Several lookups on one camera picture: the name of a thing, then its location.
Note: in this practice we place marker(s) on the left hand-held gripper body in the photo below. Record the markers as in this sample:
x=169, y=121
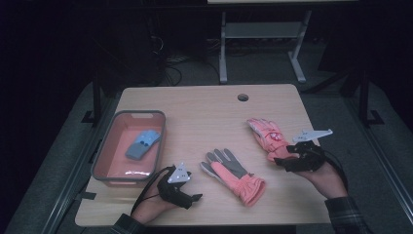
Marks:
x=173, y=191

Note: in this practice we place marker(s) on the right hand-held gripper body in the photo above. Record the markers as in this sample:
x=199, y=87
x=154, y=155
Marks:
x=308, y=157

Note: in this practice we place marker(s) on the pink padded glove with print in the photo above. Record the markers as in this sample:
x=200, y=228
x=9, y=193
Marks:
x=271, y=138

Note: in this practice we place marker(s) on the pink glove with grey palm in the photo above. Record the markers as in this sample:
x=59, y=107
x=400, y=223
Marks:
x=238, y=180

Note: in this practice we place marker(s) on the blue glove with dots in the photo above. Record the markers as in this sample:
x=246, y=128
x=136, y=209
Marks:
x=144, y=143

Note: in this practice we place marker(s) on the pink basket with grey rim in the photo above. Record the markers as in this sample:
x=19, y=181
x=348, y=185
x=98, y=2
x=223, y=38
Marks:
x=120, y=162

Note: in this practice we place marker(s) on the person's left hand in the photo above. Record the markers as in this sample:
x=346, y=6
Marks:
x=149, y=208

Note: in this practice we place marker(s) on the person's right hand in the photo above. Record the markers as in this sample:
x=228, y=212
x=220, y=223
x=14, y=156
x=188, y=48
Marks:
x=329, y=182

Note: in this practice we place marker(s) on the black metal stand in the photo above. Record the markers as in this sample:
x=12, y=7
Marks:
x=96, y=97
x=364, y=97

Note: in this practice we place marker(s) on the black tape strip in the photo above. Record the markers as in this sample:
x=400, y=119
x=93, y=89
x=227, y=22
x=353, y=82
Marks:
x=87, y=195

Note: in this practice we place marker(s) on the grey metal rail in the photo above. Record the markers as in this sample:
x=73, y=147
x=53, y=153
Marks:
x=74, y=169
x=380, y=156

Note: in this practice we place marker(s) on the grey metal table frame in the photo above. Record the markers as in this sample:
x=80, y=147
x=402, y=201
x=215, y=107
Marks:
x=259, y=30

